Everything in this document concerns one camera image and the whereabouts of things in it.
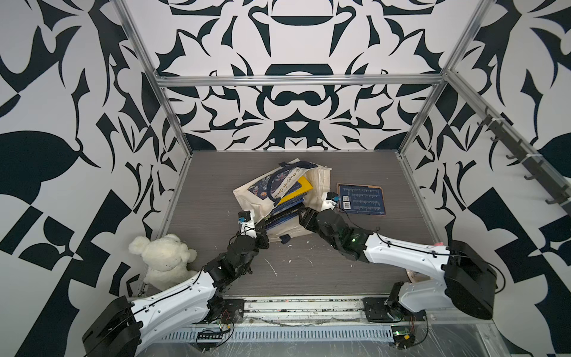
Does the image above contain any blue classics book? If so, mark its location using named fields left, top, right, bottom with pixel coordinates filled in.
left=337, top=184, right=386, bottom=216

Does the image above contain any cream canvas tote bag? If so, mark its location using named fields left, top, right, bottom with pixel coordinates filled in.
left=233, top=159, right=335, bottom=243

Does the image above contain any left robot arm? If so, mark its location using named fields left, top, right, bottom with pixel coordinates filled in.
left=82, top=221, right=269, bottom=356

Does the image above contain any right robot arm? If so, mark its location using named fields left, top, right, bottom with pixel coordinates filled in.
left=300, top=208, right=498, bottom=320

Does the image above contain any dark blue bottom book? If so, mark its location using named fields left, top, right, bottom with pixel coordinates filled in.
left=265, top=202, right=305, bottom=230

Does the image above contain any white plush teddy bear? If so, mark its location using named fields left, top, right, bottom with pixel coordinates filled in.
left=128, top=234, right=198, bottom=291

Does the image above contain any yellow spine book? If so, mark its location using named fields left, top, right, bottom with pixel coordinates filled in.
left=279, top=176, right=313, bottom=205

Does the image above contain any left electronics board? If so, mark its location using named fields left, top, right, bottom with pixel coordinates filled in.
left=195, top=330, right=230, bottom=351

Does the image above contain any electronics board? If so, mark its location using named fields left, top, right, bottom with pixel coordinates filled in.
left=391, top=326, right=416, bottom=350
left=195, top=330, right=230, bottom=351

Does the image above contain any right electronics board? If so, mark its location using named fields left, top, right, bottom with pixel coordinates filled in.
left=391, top=326, right=416, bottom=350

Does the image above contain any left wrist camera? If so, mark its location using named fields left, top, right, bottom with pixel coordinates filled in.
left=238, top=210, right=257, bottom=239

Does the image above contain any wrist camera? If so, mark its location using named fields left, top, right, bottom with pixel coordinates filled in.
left=321, top=192, right=339, bottom=211
left=238, top=210, right=257, bottom=239

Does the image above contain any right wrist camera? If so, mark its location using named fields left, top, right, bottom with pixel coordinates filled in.
left=321, top=192, right=339, bottom=211

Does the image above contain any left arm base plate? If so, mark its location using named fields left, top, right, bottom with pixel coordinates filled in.
left=201, top=296, right=245, bottom=324

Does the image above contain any aluminium front rail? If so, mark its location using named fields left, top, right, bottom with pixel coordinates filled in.
left=114, top=294, right=492, bottom=327

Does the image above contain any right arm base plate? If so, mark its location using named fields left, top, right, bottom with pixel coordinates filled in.
left=362, top=297, right=426, bottom=323

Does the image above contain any black wall hook rack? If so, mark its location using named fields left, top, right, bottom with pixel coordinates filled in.
left=475, top=107, right=570, bottom=215

